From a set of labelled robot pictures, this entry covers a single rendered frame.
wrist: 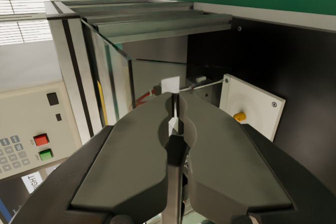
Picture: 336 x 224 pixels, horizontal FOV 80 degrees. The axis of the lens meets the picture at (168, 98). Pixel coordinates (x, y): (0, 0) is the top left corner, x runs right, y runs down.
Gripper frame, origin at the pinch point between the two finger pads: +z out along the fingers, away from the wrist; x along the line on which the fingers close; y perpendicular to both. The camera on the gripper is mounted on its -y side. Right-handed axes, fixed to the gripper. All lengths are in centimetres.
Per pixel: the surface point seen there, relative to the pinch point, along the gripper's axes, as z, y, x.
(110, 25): 22.3, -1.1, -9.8
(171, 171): -0.1, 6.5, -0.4
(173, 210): -0.1, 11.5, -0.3
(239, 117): 25.8, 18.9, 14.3
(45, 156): 18.3, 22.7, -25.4
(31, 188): 16.6, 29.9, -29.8
